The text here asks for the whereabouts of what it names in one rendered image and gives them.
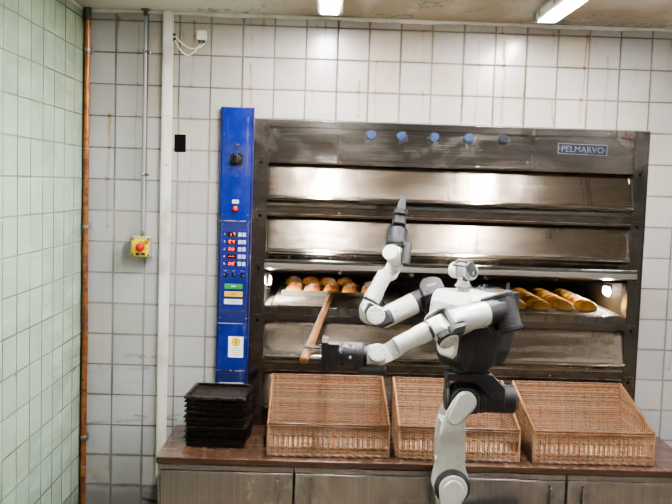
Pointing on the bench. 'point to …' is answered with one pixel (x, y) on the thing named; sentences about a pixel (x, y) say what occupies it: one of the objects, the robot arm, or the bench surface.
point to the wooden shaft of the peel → (316, 329)
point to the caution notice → (235, 346)
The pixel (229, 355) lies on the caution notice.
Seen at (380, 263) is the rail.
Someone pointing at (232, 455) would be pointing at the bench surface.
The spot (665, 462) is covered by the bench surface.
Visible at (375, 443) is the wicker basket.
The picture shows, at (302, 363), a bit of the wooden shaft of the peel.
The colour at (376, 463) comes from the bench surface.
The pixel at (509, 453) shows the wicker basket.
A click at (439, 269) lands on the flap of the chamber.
